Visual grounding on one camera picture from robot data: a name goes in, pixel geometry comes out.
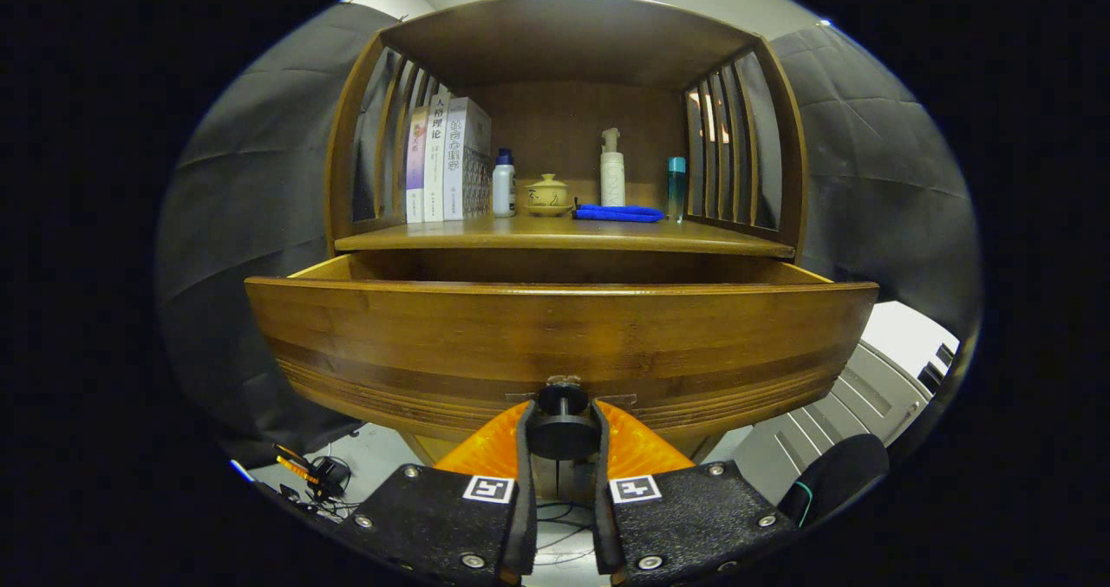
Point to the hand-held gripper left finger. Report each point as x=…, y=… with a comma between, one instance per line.
x=526, y=526

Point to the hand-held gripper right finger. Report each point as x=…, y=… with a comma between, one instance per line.
x=604, y=526

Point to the brown wooden drawer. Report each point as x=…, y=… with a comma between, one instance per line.
x=555, y=335

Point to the wooden countertop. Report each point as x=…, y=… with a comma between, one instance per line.
x=555, y=233

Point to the white filing cabinet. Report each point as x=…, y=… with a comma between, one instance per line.
x=867, y=379

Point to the brown wooden cabinet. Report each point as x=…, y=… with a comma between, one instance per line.
x=564, y=127

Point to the black power adapter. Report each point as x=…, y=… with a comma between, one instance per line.
x=329, y=472

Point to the black object with teal stripe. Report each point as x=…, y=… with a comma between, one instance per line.
x=837, y=474

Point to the orange black tool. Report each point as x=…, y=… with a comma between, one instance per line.
x=295, y=467

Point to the blue folded cloth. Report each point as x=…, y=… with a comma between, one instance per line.
x=620, y=213

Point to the yellow lidded teacup with saucer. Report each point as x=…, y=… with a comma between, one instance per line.
x=547, y=195

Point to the white bottle blue cap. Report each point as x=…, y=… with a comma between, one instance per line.
x=503, y=188

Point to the clear bottle teal cap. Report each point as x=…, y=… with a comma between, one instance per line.
x=675, y=188

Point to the white pump bottle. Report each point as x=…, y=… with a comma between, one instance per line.
x=612, y=175

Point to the thin white book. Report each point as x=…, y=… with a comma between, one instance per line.
x=435, y=171

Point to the white patterned boxed book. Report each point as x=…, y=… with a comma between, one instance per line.
x=466, y=162

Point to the purple pink book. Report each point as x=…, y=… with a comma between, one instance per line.
x=417, y=171

